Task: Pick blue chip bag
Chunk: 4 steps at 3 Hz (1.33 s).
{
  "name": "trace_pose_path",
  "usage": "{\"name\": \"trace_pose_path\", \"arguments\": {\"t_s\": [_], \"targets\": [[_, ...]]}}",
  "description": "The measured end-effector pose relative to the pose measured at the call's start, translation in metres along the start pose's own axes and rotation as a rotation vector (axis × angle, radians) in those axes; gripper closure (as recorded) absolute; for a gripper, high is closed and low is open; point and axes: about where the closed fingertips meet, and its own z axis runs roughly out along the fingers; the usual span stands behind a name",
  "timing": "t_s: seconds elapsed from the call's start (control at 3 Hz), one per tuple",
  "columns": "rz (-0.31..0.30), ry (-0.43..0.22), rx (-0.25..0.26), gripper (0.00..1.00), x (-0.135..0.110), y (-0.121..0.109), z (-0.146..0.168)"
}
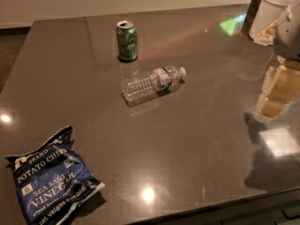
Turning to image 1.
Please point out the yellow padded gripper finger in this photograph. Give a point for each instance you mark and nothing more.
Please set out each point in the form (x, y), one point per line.
(280, 86)

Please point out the blue potato chip bag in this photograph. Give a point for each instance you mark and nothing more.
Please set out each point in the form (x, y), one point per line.
(52, 181)

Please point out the white cylindrical canister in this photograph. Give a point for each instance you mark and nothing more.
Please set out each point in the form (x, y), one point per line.
(264, 17)

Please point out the green soda can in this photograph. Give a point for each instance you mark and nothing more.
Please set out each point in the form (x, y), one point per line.
(127, 41)

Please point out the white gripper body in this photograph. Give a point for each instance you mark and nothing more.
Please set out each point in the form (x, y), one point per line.
(289, 35)

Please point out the clear plastic water bottle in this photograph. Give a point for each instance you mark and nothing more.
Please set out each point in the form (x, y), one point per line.
(152, 82)

